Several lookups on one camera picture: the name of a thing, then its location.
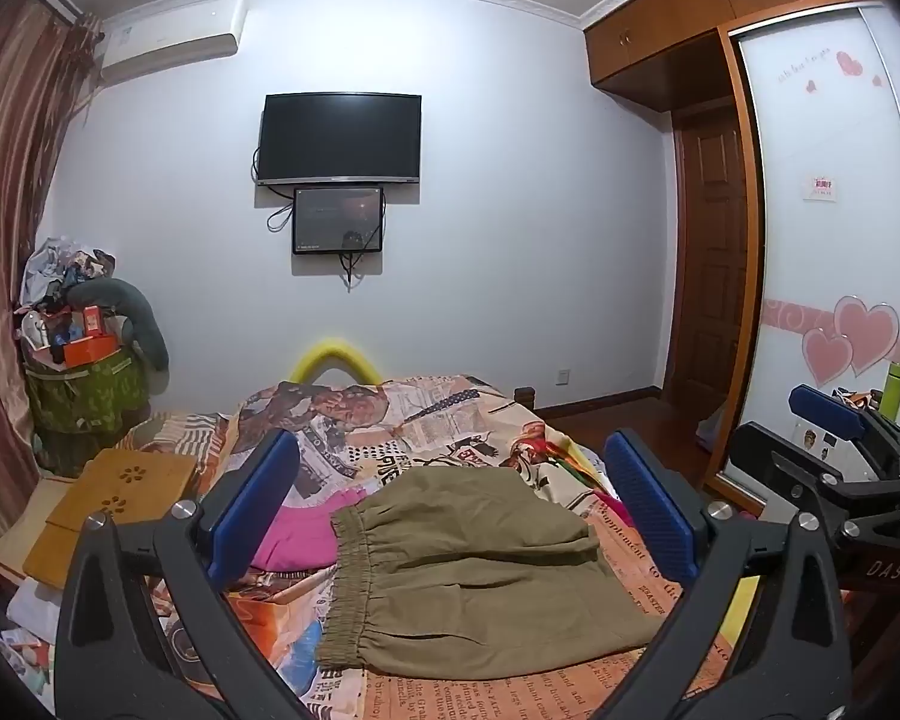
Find newspaper printed blanket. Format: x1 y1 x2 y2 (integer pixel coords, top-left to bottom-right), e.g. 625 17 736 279
112 373 900 720

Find wooden overhead cabinet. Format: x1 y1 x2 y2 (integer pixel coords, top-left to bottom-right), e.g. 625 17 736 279
581 0 893 95

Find white air conditioner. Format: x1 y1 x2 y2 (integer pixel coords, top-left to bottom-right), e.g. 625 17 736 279
99 0 248 87

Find brown wooden door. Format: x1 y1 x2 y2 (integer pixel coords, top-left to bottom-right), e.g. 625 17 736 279
664 109 755 400

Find pile of mixed clutter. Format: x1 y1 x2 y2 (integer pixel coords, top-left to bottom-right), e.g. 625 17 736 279
19 236 128 361

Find white heart wardrobe door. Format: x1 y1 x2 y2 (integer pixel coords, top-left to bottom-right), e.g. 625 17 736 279
720 0 900 500

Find pink cloth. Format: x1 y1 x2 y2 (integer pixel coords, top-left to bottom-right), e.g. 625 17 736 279
251 487 376 575

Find striped brown curtain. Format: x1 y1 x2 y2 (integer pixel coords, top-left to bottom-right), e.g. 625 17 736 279
0 0 106 548

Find colourful fleece blanket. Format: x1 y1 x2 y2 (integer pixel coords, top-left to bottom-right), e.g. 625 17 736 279
529 420 631 522

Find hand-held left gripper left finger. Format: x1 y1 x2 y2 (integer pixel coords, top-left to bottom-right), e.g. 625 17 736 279
54 429 323 720

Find black wall television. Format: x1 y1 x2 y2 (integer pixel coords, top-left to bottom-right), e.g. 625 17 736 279
259 92 422 187

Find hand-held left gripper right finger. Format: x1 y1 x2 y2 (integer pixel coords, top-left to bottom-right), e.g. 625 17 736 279
592 429 852 720

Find yellow foam tube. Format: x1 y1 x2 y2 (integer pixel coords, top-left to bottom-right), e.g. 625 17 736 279
291 337 383 387

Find white bag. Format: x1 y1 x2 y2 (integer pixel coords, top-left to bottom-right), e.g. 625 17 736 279
694 405 730 455

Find green patterned basket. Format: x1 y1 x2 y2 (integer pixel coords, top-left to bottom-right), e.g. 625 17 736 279
22 345 151 470

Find khaki pants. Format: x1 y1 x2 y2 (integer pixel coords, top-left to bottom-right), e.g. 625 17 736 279
316 466 672 672

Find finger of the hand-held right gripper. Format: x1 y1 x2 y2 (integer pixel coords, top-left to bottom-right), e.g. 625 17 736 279
789 384 900 482
729 421 900 533

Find small black wall monitor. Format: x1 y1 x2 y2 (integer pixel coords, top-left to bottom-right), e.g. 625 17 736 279
292 186 385 256

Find wooden lap desk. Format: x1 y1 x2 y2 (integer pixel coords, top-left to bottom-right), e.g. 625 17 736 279
22 448 200 593

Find beige mat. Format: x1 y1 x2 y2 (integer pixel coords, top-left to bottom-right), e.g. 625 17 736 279
0 476 83 580

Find black monitor cable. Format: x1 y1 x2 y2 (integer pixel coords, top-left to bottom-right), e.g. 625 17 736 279
340 195 388 292
266 191 297 235

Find orange box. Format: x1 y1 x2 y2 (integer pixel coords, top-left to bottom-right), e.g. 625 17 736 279
49 334 121 370

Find white cloth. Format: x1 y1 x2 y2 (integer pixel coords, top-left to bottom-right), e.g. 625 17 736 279
7 577 62 625

